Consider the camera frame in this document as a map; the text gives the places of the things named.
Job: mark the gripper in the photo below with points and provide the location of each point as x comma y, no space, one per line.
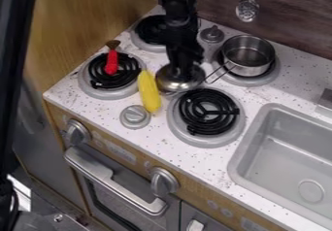
183,47

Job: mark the red toy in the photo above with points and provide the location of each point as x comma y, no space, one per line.
112,63

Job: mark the silver slotted spoon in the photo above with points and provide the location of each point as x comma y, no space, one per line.
247,10

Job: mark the silver pot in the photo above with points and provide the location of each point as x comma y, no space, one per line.
247,57

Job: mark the silver pot lid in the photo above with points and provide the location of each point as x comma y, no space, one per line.
173,83

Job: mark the yellow toy corn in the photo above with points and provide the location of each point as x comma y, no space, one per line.
149,92

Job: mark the toy stove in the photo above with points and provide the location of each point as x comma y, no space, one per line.
203,129

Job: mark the toy sink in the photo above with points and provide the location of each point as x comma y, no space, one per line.
285,163

